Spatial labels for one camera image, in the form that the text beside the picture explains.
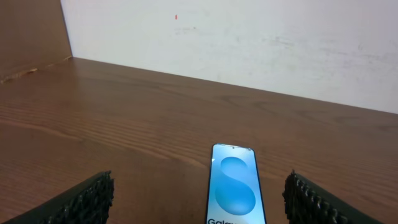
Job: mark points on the brown wooden side panel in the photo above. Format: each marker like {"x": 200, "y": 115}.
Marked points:
{"x": 33, "y": 35}

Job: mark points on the blue Galaxy smartphone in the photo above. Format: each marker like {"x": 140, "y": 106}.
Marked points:
{"x": 234, "y": 189}

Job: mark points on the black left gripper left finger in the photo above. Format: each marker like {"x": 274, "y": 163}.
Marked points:
{"x": 87, "y": 202}

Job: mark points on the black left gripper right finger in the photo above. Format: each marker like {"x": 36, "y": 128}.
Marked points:
{"x": 307, "y": 203}

